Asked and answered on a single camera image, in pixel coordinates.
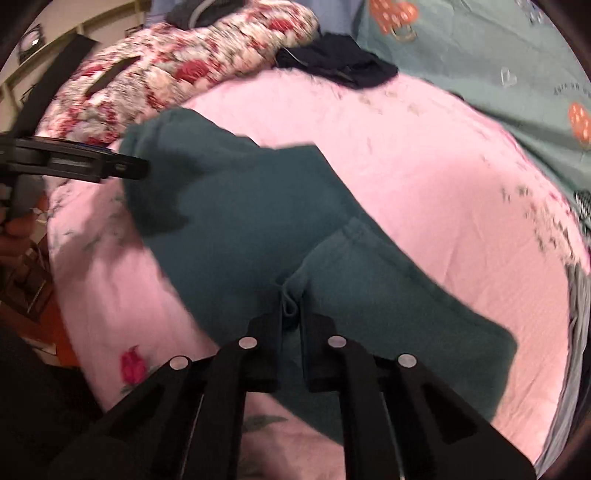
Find beige wooden shelf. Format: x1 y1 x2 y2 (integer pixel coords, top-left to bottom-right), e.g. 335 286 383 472
0 16 153 137

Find dark teal pants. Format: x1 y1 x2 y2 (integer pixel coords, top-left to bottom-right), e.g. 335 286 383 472
120 108 519 445

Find black white checked cloth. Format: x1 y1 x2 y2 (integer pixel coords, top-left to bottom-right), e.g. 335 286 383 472
571 188 591 234

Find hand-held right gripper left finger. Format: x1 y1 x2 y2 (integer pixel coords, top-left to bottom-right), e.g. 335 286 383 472
48 314 281 480

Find green printed bedsheet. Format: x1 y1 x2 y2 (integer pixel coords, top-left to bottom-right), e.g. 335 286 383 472
353 0 591 197

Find dark cloth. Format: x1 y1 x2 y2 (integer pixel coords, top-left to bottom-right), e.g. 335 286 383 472
0 318 105 472

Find navy cloth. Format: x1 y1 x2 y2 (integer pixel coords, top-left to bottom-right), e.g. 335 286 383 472
276 33 399 89

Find grey cloth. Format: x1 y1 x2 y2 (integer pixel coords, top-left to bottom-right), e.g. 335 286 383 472
536 265 591 469

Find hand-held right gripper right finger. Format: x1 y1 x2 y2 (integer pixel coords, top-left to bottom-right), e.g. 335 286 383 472
300 315 537 480

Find red floral quilt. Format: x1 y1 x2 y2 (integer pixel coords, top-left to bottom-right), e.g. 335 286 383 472
37 7 322 153

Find light blue cloth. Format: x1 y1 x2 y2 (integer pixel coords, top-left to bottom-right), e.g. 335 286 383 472
151 0 362 34

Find black strap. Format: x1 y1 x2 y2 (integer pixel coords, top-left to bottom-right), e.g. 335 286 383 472
13 34 101 139

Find person's left hand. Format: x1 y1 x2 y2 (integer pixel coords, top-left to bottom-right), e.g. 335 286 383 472
0 213 38 274

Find dark grey garment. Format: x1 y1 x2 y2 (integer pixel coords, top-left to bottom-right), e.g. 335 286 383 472
165 0 222 28

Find pink floral blanket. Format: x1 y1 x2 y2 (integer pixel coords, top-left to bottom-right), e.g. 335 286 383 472
46 69 588 480

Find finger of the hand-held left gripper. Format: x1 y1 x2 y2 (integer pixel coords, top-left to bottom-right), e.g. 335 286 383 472
45 148 150 184

